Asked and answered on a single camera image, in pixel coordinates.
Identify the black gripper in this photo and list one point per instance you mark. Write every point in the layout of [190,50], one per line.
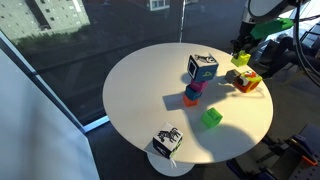
[246,33]

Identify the yellow plastic cube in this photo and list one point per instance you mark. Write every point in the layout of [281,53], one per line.
[240,59]

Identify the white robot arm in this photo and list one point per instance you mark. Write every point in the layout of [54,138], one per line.
[266,8]

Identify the blue fabric cube green triangle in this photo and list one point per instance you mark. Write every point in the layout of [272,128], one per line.
[201,71]

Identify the small magenta cube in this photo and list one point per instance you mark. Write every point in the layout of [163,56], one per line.
[199,85]

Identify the small blue cube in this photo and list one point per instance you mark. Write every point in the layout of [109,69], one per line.
[192,93]

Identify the small orange cube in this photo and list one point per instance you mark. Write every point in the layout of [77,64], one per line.
[189,101]

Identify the green plastic cube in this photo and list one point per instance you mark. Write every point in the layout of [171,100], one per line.
[211,118]

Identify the navy fabric cube zebra print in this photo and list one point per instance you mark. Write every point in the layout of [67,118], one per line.
[167,140]

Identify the person in dark clothes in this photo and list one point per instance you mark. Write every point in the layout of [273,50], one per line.
[280,60]

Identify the white window mullion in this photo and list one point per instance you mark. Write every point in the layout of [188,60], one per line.
[182,20]

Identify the blue and orange clamp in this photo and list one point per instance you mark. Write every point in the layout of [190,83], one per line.
[303,150]

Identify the dark equipment base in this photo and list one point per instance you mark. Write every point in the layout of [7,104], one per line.
[253,166]

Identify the grey building outside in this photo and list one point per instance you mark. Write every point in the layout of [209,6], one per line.
[43,16]

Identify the white partition board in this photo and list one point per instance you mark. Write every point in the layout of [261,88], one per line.
[33,133]

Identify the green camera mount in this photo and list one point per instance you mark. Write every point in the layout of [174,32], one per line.
[270,28]

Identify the white table pedestal base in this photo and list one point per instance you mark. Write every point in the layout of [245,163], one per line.
[170,168]

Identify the white window frame strip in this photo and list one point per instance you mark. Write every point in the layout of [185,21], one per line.
[95,123]

